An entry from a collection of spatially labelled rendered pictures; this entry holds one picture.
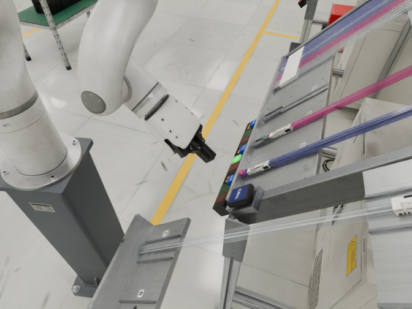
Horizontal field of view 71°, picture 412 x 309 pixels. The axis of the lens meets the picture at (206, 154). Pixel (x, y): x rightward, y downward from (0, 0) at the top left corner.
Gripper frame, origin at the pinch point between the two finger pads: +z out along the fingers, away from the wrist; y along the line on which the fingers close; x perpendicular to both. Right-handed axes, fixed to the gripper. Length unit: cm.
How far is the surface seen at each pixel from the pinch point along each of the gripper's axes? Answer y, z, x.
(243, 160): -3.5, 8.2, 3.5
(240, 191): 10.0, 5.7, 9.8
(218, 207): 6.0, 11.5, -4.3
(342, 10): -96, 18, 18
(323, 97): -17.9, 10.2, 21.6
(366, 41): -135, 51, 12
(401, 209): 22.6, 3.5, 37.5
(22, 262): 23, -6, -109
